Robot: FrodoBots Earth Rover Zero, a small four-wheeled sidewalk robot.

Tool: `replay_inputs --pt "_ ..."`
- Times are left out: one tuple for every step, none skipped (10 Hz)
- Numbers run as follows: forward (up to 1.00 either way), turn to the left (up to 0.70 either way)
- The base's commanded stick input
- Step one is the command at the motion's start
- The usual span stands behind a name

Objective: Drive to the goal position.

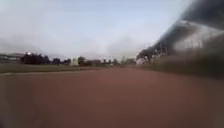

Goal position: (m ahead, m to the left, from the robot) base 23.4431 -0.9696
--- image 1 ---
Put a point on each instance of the red running track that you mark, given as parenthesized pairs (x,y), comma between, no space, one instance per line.
(110,100)

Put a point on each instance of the small white building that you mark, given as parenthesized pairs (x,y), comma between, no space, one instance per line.
(74,61)

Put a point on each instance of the row of trees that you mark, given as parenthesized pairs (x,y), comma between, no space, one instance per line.
(40,60)

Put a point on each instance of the grass field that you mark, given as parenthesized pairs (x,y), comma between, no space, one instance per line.
(33,68)

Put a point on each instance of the dark grandstand structure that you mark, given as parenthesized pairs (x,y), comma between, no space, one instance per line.
(196,43)

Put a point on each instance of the low grey building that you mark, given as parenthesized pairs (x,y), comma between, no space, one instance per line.
(11,57)

